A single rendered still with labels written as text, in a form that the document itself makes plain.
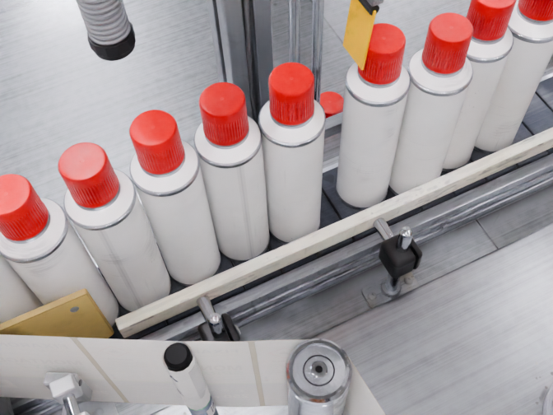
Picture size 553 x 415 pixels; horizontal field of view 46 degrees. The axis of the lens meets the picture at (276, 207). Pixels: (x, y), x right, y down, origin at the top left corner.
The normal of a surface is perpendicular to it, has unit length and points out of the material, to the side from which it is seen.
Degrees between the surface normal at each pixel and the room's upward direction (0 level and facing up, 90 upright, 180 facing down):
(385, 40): 3
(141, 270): 90
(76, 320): 90
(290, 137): 42
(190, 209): 90
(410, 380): 0
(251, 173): 90
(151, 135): 2
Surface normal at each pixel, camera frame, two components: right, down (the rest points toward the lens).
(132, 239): 0.70, 0.60
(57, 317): 0.43, 0.76
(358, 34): -0.90, 0.33
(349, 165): -0.66, 0.65
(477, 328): -0.03, -0.52
